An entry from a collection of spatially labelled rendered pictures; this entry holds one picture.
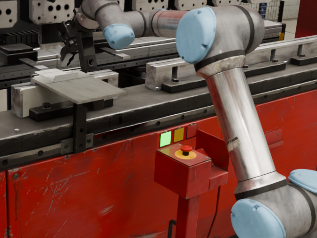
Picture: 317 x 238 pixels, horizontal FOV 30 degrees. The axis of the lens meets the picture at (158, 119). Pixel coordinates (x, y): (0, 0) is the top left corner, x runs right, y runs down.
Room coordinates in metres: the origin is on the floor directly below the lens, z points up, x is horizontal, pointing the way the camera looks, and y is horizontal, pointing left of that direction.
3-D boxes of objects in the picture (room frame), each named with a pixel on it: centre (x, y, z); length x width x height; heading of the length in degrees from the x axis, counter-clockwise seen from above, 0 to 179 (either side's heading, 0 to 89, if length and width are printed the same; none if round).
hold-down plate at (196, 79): (2.24, -0.13, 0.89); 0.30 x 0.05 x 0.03; 132
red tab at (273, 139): (2.44, -0.51, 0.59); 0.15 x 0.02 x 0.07; 132
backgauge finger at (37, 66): (1.99, 0.48, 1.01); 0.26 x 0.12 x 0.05; 42
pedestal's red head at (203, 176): (1.82, -0.12, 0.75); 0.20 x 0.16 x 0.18; 134
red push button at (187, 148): (1.78, -0.10, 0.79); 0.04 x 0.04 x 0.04
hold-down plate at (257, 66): (2.50, -0.43, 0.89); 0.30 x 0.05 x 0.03; 132
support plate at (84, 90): (1.76, 0.26, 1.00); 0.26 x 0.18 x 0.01; 42
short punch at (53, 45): (1.87, 0.36, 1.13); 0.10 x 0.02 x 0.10; 132
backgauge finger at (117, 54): (2.22, 0.22, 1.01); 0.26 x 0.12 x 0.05; 42
